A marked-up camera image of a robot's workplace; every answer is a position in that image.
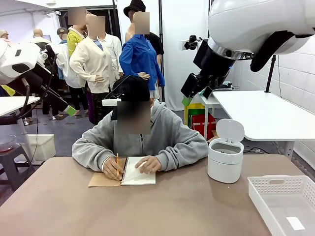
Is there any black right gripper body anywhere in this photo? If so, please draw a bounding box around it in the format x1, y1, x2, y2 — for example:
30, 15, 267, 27
193, 39, 237, 82

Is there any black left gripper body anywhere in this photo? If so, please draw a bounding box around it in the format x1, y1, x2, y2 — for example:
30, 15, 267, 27
11, 64, 54, 97

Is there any spiral notebook brown cover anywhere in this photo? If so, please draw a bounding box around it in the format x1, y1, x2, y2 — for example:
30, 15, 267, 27
88, 156, 157, 187

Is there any person's left forearm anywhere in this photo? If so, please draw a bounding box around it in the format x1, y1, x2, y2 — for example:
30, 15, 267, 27
157, 145, 209, 172

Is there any person's right forearm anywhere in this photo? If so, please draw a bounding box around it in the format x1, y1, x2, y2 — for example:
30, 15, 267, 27
72, 141, 116, 172

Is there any person's right hand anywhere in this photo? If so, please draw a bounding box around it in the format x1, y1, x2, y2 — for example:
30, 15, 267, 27
102, 156, 125, 181

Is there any person's left hand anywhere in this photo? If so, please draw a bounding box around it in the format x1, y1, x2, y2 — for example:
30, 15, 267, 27
134, 155, 162, 175

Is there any small white side table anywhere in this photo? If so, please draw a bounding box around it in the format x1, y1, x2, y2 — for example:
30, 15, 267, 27
198, 94, 222, 126

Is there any yellow cloth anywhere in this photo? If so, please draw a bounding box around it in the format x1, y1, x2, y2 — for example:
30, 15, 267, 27
0, 83, 16, 97

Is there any white height-adjustable table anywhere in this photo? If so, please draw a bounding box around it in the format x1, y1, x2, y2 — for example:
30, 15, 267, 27
0, 95, 41, 164

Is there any capped white shirt mannequin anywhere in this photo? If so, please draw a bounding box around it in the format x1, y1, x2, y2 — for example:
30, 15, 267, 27
56, 27, 87, 116

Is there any bald mannequin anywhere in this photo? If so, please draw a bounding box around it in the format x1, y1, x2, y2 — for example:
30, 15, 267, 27
32, 29, 52, 46

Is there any white storage box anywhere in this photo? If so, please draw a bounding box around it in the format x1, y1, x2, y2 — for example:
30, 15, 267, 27
17, 134, 57, 163

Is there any person in grey hoodie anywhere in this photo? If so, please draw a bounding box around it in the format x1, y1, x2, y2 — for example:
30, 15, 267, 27
72, 99, 209, 172

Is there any yellow shirt mannequin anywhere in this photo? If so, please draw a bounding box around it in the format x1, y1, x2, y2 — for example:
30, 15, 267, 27
66, 7, 87, 59

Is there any black tee mannequin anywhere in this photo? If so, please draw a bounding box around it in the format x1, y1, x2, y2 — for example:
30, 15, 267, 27
125, 18, 165, 74

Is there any cream cardigan mannequin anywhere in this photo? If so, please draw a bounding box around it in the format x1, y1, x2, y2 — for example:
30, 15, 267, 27
69, 13, 124, 125

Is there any black cap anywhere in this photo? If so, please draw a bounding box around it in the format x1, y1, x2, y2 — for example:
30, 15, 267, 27
110, 75, 151, 121

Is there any blue shirt mannequin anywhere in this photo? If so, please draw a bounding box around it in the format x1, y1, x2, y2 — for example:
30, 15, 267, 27
119, 11, 165, 100

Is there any black tripod stand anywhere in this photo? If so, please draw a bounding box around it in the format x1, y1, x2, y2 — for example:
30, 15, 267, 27
264, 55, 277, 93

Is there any black backdrop pole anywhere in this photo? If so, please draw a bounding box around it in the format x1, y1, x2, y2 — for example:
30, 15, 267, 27
158, 0, 165, 104

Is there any large white table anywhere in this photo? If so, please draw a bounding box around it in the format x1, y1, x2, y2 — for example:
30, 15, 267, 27
212, 90, 315, 162

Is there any clear reddish bowl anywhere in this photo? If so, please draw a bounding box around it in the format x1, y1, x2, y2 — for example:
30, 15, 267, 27
0, 135, 17, 153

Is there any grey plastic stool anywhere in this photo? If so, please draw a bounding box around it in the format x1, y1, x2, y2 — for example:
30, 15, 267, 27
0, 145, 35, 192

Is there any white lidded trash bin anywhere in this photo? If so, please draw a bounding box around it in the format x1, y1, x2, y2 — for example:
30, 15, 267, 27
207, 118, 246, 184

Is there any black bucket hat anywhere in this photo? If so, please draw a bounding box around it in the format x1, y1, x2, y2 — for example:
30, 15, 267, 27
123, 0, 146, 18

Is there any white perforated plastic basket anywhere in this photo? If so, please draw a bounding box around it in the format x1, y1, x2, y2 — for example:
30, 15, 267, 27
247, 175, 315, 236

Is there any white label sticker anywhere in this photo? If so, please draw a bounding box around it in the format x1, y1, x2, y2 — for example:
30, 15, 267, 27
286, 216, 306, 231

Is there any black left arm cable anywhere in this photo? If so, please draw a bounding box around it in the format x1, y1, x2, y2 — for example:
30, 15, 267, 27
0, 77, 32, 125

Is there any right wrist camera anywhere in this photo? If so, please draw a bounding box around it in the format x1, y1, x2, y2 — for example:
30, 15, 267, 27
179, 35, 204, 52

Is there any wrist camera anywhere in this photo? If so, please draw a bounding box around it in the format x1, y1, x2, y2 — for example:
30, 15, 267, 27
179, 35, 204, 52
36, 44, 59, 74

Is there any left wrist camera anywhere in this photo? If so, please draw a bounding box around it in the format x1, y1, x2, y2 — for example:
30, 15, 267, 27
36, 44, 59, 74

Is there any white head camera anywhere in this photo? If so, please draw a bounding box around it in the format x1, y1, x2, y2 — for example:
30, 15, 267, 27
101, 97, 122, 107

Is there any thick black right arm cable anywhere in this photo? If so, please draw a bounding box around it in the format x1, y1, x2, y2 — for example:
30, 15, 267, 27
250, 30, 315, 73

